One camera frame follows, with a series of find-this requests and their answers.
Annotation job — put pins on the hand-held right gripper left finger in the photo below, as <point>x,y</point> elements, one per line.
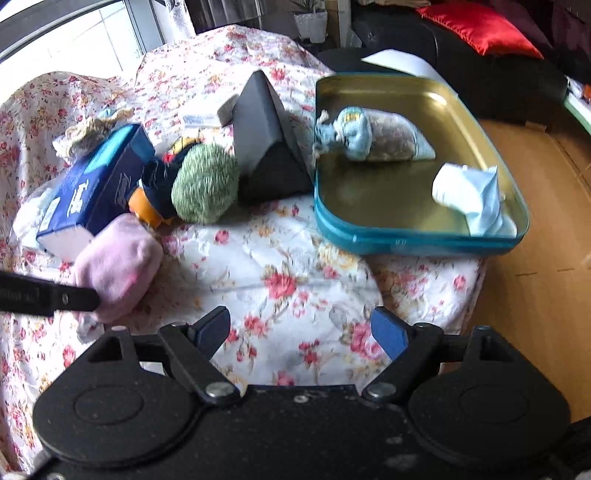
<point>214,328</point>

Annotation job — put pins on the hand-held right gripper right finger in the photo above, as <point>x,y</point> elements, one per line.
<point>389,333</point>

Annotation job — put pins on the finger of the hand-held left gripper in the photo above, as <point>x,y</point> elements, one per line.
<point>69,300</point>

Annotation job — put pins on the pink plush toy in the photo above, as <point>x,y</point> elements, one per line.
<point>120,263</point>

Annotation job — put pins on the teal tin with gold inside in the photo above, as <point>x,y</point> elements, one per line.
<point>378,194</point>

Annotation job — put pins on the white tissue packet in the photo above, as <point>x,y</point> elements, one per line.
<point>203,119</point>

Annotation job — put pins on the floral tablecloth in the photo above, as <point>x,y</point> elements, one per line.
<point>277,258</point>

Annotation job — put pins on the clear plastic bag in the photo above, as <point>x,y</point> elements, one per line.
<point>37,207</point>

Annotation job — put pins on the blue tissue box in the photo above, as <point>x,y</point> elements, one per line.
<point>101,180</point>

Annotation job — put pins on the navy and orange plush toy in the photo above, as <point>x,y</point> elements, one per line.
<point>154,184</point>

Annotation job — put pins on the green fuzzy plush ball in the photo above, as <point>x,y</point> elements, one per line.
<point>205,184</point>

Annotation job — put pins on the white and light blue sock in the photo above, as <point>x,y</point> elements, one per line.
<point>461,189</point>

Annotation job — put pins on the beige crochet piece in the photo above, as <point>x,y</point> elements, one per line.
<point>87,129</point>

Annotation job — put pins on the blue patterned fabric pouch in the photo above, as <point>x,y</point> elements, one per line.
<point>392,138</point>

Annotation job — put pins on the black triangular box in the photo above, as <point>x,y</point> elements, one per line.
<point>263,138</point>

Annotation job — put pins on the window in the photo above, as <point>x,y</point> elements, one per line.
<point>69,41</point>

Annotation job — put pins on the white paper sheet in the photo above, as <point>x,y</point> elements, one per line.
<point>401,62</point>

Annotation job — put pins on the black leather sofa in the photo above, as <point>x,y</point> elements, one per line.
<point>498,83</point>

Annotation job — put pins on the black leather ottoman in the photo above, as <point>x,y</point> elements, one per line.
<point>339,60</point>

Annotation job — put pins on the glass coffee table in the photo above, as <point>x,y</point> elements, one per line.
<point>579,110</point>

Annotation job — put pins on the potted plant in white pot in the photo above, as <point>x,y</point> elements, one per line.
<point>310,25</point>

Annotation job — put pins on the red satin cushion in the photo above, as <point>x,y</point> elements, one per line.
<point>480,27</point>

